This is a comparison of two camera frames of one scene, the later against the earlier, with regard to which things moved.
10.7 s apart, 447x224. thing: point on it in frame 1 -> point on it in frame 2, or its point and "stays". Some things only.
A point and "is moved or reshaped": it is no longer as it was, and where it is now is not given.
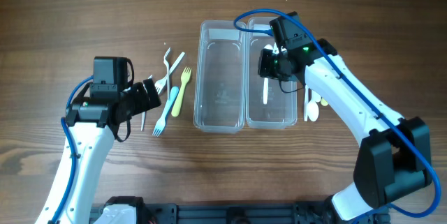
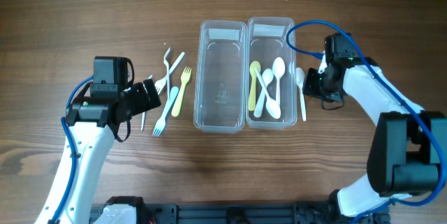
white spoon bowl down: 313,111 -> 272,107
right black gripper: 265,63 -> 311,81
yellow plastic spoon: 324,102 -> 253,64
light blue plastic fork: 161,123 stays
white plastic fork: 160,86 stays
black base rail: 244,213 stays
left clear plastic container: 220,77 stays
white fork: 144,114 stays
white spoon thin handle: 266,81 is moved or reshaped
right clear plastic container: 268,106 stays
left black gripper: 151,93 stays
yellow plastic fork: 185,76 stays
